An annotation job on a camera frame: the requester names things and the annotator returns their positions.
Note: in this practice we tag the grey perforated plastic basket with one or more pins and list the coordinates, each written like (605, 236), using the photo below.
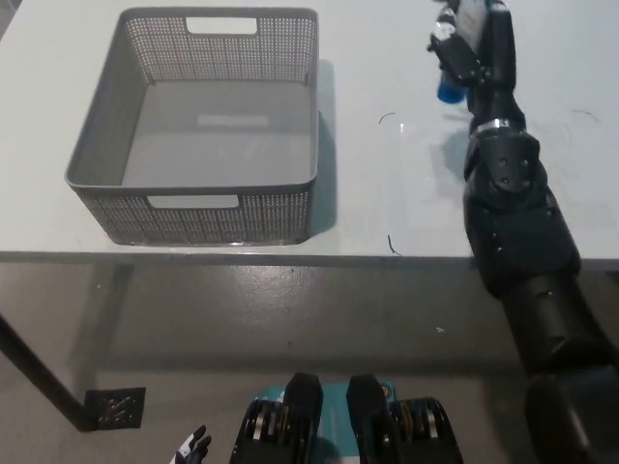
(217, 145)

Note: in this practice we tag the black table leg with foot plate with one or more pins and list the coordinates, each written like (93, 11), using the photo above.
(48, 382)

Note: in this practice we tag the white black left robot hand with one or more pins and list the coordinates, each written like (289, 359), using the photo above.
(193, 447)

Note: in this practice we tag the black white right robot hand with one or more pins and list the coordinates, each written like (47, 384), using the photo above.
(500, 53)

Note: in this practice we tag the white shampoo tube blue cap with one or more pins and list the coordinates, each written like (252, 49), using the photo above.
(450, 92)

